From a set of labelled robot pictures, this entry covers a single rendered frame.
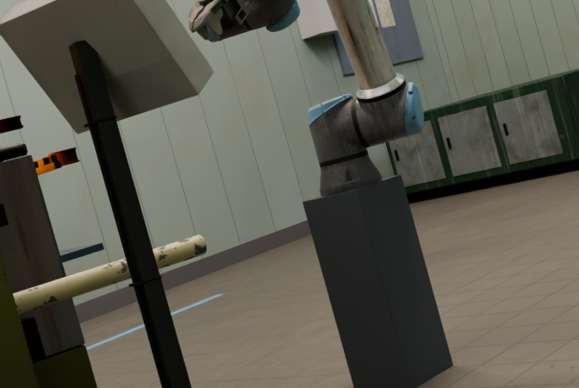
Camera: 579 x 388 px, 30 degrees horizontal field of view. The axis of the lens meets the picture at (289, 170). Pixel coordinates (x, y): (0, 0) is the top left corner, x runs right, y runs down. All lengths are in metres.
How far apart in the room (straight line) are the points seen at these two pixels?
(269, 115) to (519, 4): 2.73
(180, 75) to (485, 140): 6.53
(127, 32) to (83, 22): 0.09
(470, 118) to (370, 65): 5.44
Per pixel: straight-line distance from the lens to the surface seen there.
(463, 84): 10.51
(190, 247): 2.37
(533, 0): 10.03
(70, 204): 7.29
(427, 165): 8.82
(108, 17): 2.05
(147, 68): 2.08
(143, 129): 7.76
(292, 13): 2.49
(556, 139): 8.17
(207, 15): 2.23
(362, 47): 3.07
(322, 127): 3.18
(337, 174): 3.18
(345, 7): 3.04
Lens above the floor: 0.79
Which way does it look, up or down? 2 degrees down
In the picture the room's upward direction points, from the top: 16 degrees counter-clockwise
